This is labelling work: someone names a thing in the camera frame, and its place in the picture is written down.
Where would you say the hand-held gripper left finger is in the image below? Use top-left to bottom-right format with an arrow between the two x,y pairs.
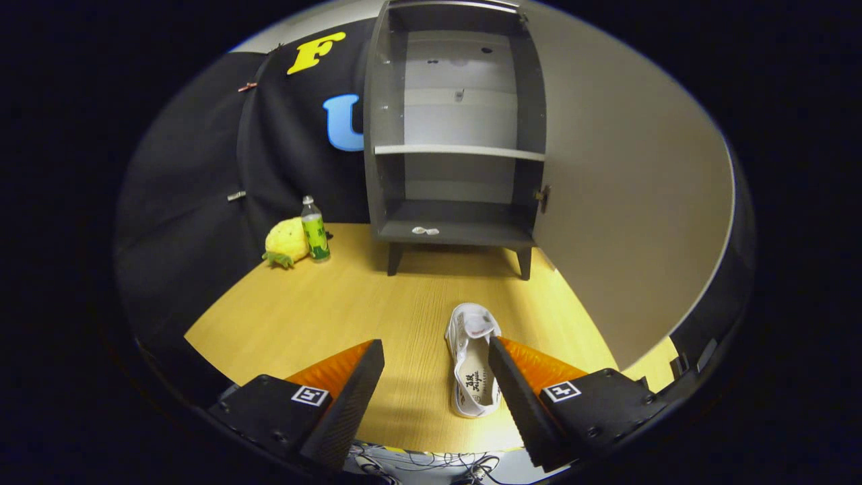
207,339 -> 385,472

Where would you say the white shoe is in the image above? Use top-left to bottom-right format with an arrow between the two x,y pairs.
444,302 -> 503,419

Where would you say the black backdrop cloth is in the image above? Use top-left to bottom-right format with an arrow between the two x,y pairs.
114,17 -> 378,405

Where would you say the grey cabinet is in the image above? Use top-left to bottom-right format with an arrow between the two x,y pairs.
362,0 -> 548,281

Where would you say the tangle of black cables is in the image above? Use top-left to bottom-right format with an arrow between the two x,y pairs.
347,441 -> 502,485

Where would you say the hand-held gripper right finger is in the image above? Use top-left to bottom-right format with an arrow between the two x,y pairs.
488,335 -> 674,472

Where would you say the green label bottle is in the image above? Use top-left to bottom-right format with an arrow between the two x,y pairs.
300,195 -> 331,263

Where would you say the beige cabinet door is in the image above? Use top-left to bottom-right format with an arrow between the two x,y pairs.
519,0 -> 755,378

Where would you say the yellow pineapple plush toy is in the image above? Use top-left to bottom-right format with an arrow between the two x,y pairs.
262,216 -> 312,269

